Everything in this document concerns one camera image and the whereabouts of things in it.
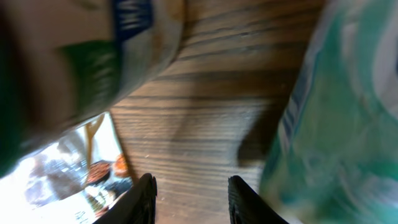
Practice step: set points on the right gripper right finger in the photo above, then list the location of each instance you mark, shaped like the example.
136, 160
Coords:
246, 206

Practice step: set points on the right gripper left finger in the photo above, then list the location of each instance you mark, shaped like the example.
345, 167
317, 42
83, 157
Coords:
136, 206

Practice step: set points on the green lid jar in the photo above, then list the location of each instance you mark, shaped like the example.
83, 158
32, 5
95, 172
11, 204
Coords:
66, 61

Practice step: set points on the teal gum packet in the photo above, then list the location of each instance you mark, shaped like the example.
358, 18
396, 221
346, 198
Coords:
334, 157

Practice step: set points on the brown PanTree snack bag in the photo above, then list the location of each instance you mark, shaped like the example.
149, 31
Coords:
76, 179

